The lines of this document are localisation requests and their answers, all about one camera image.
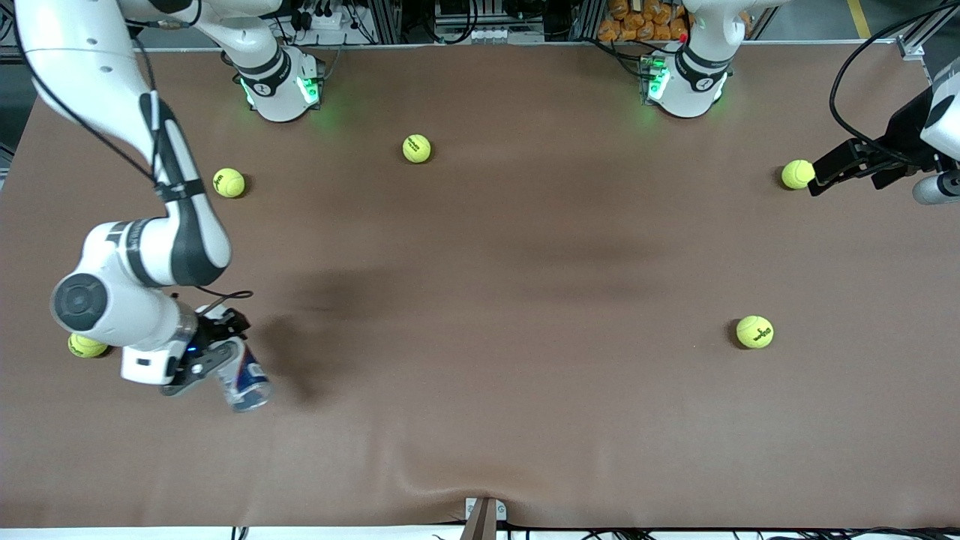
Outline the white blue tennis ball can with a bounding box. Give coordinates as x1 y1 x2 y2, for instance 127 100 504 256
216 336 272 413

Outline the base connector box green light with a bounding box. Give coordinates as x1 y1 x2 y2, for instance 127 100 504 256
639 54 671 104
298 57 326 107

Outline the pile of orange objects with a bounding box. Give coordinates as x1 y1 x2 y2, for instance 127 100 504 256
598 0 691 44

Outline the brown table cloth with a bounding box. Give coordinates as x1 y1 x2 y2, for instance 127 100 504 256
0 41 960 530

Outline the white power strip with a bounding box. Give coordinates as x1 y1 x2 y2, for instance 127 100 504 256
296 0 353 35

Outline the white terminal strip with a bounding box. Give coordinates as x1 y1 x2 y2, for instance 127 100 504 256
469 26 545 44

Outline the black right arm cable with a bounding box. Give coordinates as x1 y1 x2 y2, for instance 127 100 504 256
13 0 254 301

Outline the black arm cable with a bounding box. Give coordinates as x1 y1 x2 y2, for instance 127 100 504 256
13 0 254 301
827 4 960 170

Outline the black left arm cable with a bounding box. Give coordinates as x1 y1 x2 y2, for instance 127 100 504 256
827 4 960 170

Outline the aluminium frame strut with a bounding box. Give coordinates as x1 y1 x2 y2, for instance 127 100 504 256
896 0 960 61

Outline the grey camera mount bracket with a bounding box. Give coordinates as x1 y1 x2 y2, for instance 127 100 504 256
463 496 509 540

